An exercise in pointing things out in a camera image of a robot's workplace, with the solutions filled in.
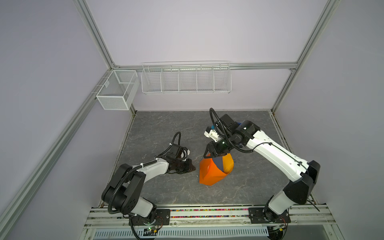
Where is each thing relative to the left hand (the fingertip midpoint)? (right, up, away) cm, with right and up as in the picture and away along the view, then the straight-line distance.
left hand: (195, 170), depth 86 cm
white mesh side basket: (-53, +51, +16) cm, 75 cm away
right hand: (+6, +11, -15) cm, 20 cm away
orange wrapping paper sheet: (+7, +3, -12) cm, 15 cm away
